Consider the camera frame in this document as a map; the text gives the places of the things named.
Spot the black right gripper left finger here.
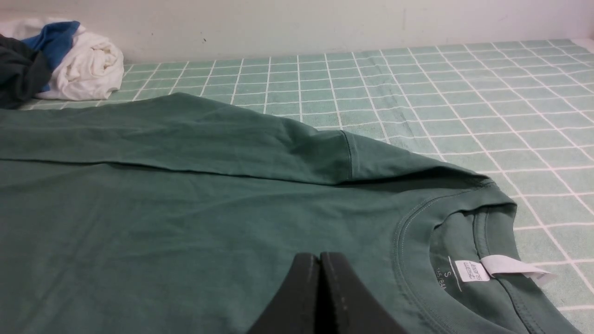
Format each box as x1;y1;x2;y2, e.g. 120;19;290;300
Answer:
248;252;320;334

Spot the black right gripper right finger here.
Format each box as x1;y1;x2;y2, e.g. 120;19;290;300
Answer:
320;252;405;334

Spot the green long-sleeved shirt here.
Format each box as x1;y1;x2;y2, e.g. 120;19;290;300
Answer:
1;93;579;334

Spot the green checkered tablecloth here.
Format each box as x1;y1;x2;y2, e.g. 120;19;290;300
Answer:
24;39;594;334

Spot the white garment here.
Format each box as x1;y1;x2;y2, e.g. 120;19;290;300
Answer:
1;18;124;101

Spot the dark grey garment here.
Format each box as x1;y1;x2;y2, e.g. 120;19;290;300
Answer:
0;35;52;109

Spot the blue garment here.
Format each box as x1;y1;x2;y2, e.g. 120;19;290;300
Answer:
19;21;80;93

